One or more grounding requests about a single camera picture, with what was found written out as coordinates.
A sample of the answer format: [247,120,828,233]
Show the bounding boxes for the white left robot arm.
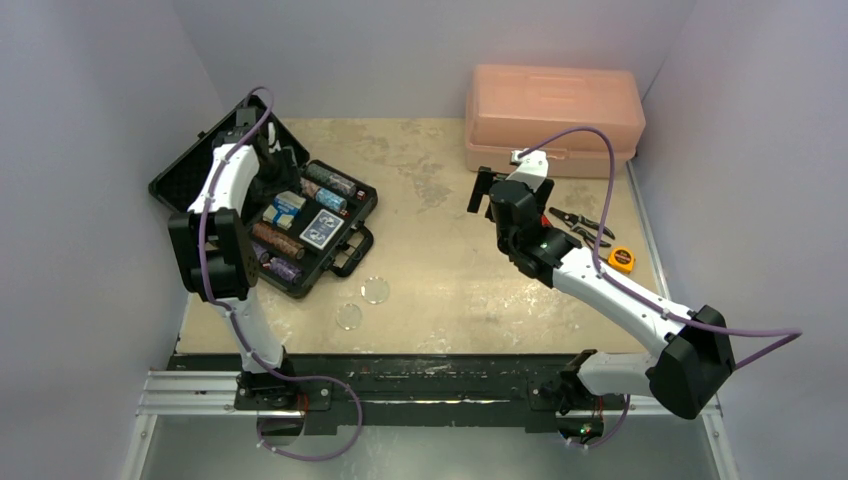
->
[168,102,299,409]

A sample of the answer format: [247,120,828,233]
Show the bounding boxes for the purple chip stack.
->
[251,242,303,284]

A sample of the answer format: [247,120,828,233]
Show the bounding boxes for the pink plastic toolbox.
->
[465,65,646,178]

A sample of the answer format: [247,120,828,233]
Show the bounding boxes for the black table edge rail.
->
[166,354,625,436]

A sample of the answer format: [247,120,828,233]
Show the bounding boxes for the aluminium frame rail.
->
[136,371,237,416]

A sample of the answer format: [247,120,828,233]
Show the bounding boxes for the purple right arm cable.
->
[519,127,803,452]

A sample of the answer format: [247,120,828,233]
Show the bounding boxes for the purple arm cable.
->
[519,127,803,452]
[197,86,364,463]

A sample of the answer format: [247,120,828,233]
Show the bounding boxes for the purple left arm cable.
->
[197,86,364,463]

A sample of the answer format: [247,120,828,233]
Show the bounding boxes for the blue chip stack lower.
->
[314,188,347,213]

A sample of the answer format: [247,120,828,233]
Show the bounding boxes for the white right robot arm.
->
[468,167,736,419]

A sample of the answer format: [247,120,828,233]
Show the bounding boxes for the yellow tape measure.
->
[607,247,635,275]

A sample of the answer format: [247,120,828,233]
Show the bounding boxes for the clear round disc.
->
[361,276,390,305]
[336,303,363,331]

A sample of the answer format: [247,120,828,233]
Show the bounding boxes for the black handled pliers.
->
[548,207,616,248]

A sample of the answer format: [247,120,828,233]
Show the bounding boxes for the blue striped card deck box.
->
[262,191,306,230]

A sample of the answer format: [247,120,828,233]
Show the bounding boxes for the brown chip stack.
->
[252,222,305,260]

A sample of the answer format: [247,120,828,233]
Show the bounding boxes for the blue patterned card deck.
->
[299,209,344,250]

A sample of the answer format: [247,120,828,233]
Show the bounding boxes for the black poker set case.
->
[148,92,378,299]

